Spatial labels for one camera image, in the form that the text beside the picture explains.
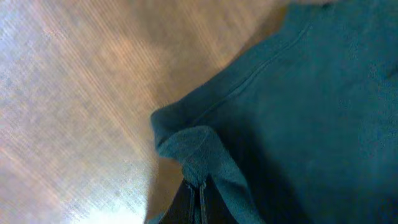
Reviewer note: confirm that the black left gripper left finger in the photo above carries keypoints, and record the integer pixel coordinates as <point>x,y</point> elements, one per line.
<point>181,210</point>

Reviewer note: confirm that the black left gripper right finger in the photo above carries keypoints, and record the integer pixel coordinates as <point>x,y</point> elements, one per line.
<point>213,209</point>

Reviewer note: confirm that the dark green t-shirt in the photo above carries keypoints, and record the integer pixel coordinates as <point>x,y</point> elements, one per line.
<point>302,128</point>

